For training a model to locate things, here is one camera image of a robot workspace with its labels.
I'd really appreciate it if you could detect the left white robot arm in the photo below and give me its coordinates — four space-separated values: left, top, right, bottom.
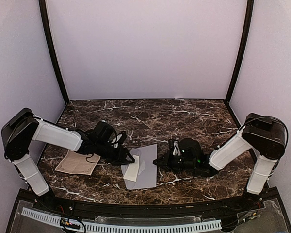
0 108 135 212

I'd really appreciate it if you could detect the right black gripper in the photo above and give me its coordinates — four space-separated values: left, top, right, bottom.
153 150 197 174

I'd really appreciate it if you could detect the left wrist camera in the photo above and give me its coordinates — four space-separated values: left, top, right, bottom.
113 131 127 144

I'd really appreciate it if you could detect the white letter paper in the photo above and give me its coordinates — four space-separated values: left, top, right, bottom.
123 155 140 182

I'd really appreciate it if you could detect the black front rail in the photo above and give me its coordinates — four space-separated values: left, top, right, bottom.
27 195 259 219

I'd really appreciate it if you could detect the beige decorated letter sheet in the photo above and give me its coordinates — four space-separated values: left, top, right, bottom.
55 150 100 176

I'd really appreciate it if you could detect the right black frame post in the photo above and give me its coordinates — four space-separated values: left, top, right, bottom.
225 0 254 105

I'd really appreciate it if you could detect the black frame post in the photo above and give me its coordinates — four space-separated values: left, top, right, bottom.
38 0 70 105
225 0 254 105

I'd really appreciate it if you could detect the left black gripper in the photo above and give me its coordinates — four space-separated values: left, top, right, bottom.
95 140 135 166

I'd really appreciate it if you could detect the left black frame post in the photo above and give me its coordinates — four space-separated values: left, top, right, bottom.
38 0 70 105

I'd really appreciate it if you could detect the grey envelope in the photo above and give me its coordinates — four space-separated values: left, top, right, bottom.
121 144 157 190

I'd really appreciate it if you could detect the white slotted cable duct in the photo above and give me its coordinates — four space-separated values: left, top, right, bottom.
21 207 222 233

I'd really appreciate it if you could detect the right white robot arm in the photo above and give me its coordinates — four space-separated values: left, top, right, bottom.
153 113 289 211

